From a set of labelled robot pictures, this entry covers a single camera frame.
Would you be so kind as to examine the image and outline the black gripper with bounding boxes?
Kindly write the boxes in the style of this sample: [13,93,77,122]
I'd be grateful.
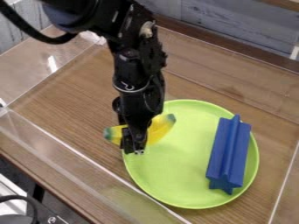
[107,21,166,154]

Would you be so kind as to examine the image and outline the yellow toy banana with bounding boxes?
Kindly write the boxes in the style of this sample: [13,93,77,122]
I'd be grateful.
[102,114,176,146]

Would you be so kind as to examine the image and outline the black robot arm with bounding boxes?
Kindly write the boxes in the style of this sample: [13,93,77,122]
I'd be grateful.
[41,0,166,153]

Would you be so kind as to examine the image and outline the green round plate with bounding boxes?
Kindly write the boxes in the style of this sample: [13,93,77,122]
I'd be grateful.
[124,100,258,209]

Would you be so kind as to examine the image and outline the blue star-shaped block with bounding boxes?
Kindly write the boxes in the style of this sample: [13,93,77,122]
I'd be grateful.
[205,115,250,195]

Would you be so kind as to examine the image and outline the clear acrylic barrier wall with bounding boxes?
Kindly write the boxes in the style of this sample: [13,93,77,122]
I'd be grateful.
[0,108,190,224]

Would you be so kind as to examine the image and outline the clear acrylic corner bracket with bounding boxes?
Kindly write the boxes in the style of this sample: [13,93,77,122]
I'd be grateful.
[78,31,106,46]

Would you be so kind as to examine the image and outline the black cable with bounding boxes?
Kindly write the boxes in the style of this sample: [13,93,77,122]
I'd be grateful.
[0,0,79,46]

